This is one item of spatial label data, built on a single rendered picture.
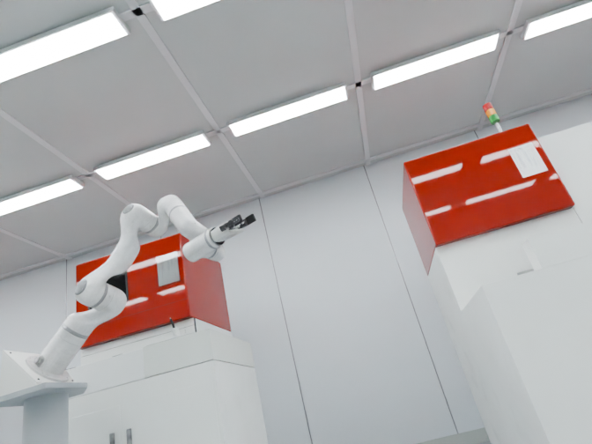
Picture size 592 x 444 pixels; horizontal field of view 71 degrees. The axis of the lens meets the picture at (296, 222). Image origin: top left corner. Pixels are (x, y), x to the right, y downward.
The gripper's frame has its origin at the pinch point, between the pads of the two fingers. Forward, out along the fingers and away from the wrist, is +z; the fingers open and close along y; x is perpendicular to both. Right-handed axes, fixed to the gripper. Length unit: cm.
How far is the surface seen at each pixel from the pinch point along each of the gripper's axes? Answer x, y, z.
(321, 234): 11, -264, -82
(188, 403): -57, -8, -72
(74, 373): -21, 1, -124
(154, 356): -31, -12, -85
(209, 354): -41, -19, -60
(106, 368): -26, -4, -108
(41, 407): -31, 35, -100
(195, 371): -45, -14, -67
